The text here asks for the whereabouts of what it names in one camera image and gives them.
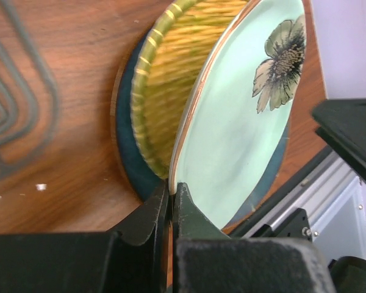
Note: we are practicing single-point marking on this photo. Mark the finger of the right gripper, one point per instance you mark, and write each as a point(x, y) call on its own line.
point(342, 125)

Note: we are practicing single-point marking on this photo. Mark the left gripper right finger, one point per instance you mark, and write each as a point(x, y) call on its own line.
point(207, 260)

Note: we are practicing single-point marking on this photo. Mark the mint green flower plate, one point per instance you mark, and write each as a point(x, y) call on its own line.
point(239, 107)

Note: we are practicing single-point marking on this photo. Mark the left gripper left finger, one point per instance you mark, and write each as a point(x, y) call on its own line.
point(132, 256)

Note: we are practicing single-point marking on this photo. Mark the yellow green ribbed plate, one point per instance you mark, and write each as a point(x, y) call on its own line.
point(174, 51)

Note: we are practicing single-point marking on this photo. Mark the black wire dish rack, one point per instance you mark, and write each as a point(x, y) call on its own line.
point(20, 118)

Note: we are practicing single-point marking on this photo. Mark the dark blue plate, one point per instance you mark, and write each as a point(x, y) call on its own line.
point(133, 167)

